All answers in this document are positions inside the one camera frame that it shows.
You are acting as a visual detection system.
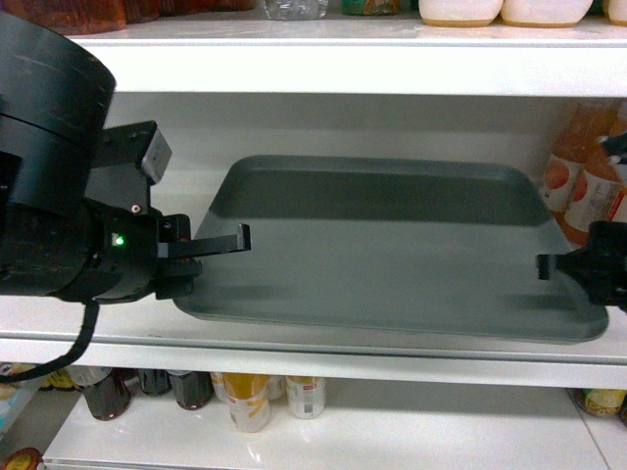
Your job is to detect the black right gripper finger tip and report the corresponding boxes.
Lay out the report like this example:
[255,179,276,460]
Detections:
[536,254,571,280]

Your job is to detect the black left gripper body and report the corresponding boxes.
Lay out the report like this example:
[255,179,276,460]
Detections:
[82,205,202,304]

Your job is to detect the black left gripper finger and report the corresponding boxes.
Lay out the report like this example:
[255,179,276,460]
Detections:
[159,224,251,259]

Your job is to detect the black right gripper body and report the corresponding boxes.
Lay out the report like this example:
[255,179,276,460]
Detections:
[570,221,626,308]

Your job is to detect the grey metal tray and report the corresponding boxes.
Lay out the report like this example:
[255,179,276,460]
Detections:
[177,156,609,343]

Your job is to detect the orange juice bottle second row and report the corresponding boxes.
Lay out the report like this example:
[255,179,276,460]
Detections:
[558,100,626,247]

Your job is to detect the white middle store shelf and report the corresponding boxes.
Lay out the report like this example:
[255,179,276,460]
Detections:
[0,92,627,391]

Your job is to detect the white store shelf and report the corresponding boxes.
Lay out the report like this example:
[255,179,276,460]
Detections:
[78,10,626,98]
[0,92,627,391]

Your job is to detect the dark soy sauce bottle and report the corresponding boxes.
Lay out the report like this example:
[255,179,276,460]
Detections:
[68,365,131,421]

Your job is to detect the orange juice bottle back left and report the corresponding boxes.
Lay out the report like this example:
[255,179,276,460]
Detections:
[539,98,618,217]

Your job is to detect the yellow drink bottle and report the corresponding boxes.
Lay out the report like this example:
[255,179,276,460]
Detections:
[222,372,271,433]

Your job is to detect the white label drink bottle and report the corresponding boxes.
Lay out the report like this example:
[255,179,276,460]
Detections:
[286,376,326,419]

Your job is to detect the white upper store shelf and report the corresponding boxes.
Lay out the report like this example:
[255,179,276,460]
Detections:
[78,10,626,98]

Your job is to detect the white milk bottle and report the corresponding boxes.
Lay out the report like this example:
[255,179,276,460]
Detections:
[500,0,594,28]
[418,0,504,27]

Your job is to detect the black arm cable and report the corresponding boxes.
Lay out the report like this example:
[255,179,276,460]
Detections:
[0,303,100,384]

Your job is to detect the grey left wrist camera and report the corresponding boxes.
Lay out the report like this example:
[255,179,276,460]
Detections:
[140,128,172,185]

